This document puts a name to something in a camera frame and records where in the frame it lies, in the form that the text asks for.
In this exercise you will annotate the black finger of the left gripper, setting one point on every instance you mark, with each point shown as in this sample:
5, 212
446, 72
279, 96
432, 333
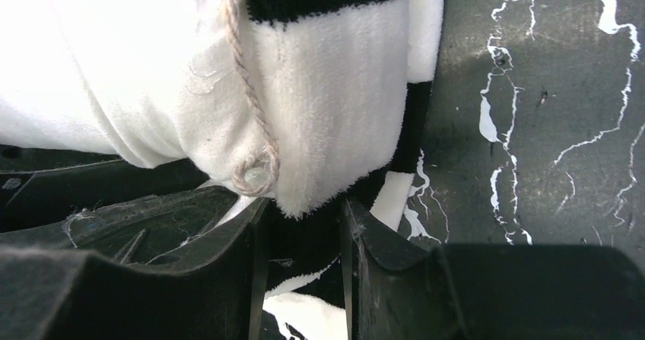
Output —
54, 199

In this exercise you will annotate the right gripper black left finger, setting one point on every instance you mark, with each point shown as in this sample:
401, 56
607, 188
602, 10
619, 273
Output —
210, 288

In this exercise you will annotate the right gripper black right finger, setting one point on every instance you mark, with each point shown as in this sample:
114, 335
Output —
396, 290

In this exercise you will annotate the black white striped pillowcase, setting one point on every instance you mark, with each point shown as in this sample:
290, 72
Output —
302, 103

